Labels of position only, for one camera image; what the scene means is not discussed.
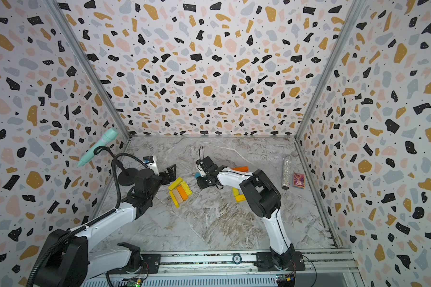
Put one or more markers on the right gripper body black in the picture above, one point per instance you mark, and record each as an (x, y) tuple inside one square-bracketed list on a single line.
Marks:
[(205, 182)]

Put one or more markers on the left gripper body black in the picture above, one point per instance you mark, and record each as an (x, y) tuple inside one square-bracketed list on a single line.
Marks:
[(158, 180)]

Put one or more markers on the yellow block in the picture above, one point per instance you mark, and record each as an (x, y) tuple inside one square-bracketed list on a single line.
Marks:
[(175, 184), (240, 198), (174, 199), (186, 188)]

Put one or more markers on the yellow block front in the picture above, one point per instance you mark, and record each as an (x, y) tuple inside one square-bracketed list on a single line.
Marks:
[(240, 198)]

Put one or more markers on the yellow-green block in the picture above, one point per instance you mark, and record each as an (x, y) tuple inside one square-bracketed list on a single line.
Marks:
[(235, 192)]

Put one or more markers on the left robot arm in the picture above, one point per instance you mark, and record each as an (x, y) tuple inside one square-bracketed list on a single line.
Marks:
[(67, 259)]

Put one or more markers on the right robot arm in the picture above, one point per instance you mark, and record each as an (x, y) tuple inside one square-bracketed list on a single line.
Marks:
[(263, 199)]

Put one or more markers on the black microphone stand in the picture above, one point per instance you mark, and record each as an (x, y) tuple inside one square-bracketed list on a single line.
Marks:
[(127, 175)]

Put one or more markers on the orange block small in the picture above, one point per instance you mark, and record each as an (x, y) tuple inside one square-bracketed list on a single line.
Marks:
[(182, 193)]

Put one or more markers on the beige wooden block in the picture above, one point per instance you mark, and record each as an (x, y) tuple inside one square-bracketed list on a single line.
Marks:
[(177, 196)]

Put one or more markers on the mint green microphone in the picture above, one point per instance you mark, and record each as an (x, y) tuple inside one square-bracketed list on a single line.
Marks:
[(107, 137)]

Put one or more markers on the glitter tube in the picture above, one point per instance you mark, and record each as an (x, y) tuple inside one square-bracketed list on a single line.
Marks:
[(286, 172)]

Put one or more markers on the pink card box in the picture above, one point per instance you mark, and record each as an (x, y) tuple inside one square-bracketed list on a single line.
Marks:
[(299, 180)]

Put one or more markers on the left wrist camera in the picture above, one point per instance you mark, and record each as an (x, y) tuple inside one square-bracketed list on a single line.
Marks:
[(151, 163)]

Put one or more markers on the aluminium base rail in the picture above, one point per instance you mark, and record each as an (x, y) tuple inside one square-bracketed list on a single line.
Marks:
[(310, 268)]

